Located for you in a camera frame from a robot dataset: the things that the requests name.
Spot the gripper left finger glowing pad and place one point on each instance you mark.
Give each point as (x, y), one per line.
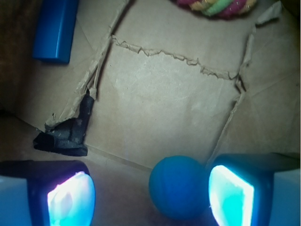
(46, 193)

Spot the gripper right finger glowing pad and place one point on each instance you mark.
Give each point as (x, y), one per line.
(256, 189)

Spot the blue ball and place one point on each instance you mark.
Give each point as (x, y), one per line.
(178, 187)

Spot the brown paper bag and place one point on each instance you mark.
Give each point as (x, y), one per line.
(168, 82)

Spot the blue rectangular block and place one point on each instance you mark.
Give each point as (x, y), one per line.
(54, 32)

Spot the multicolour rope ring toy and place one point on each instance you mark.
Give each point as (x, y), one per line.
(224, 9)

